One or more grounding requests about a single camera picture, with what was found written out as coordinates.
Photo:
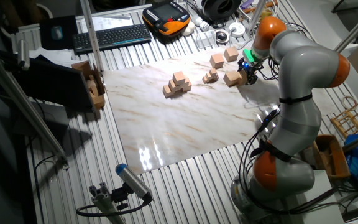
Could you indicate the white power adapter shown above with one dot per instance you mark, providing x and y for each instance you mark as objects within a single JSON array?
[{"x": 199, "y": 21}]

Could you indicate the black computer keyboard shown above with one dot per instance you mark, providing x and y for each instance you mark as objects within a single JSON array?
[{"x": 113, "y": 37}]

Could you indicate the brown cardboard box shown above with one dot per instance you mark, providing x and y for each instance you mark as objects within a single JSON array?
[{"x": 99, "y": 101}]

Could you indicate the black filament spool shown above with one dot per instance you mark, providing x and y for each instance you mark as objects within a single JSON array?
[{"x": 217, "y": 9}]

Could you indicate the metal bowl with white rim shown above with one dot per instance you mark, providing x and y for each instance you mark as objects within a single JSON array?
[{"x": 222, "y": 36}]

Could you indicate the brown wooden tray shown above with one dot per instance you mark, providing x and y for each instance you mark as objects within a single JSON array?
[{"x": 334, "y": 158}]

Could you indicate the medium wooden cube block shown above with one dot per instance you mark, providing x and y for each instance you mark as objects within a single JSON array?
[
  {"x": 172, "y": 85},
  {"x": 187, "y": 87},
  {"x": 187, "y": 81},
  {"x": 179, "y": 77},
  {"x": 167, "y": 91}
]

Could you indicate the black flat panel screen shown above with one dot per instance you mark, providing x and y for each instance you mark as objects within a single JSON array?
[{"x": 54, "y": 84}]

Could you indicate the clear gridded plastic box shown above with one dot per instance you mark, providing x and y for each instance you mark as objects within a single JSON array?
[{"x": 205, "y": 39}]

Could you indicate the short aluminium profile piece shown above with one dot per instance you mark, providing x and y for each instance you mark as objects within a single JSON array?
[{"x": 104, "y": 205}]

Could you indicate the aluminium frame post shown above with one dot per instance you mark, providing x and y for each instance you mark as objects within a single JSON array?
[
  {"x": 91, "y": 37},
  {"x": 255, "y": 15}
]

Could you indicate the white paper sheet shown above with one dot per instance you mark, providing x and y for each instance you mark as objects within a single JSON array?
[
  {"x": 110, "y": 22},
  {"x": 51, "y": 56}
]

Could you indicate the pale wooden block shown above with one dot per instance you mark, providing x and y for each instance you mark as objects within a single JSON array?
[
  {"x": 94, "y": 91},
  {"x": 91, "y": 84}
]

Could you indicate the white egg shaped object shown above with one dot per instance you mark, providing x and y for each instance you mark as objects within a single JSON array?
[{"x": 189, "y": 28}]

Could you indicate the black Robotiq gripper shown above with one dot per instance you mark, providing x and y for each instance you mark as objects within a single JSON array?
[{"x": 250, "y": 69}]

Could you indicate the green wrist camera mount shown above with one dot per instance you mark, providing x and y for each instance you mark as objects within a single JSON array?
[{"x": 250, "y": 56}]

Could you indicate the marble pattern table mat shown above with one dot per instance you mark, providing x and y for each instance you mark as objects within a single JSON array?
[{"x": 166, "y": 130}]

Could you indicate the wooden lattice rack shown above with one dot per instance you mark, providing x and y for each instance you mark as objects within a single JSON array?
[{"x": 336, "y": 124}]

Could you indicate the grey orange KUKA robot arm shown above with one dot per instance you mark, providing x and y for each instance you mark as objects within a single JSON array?
[{"x": 306, "y": 71}]

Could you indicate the dark computer mouse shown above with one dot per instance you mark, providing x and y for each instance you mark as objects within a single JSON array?
[{"x": 56, "y": 32}]

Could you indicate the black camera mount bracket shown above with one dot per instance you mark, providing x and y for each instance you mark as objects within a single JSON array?
[{"x": 120, "y": 196}]

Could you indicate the silver camera with blue tip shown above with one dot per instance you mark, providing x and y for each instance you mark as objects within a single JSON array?
[{"x": 134, "y": 182}]

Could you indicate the black orange teach pendant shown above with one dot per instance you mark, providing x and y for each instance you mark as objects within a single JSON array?
[{"x": 166, "y": 14}]

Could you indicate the black mouse pad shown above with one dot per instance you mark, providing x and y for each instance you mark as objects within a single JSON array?
[{"x": 47, "y": 37}]

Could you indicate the round white power socket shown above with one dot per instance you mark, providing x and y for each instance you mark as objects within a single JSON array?
[{"x": 237, "y": 29}]

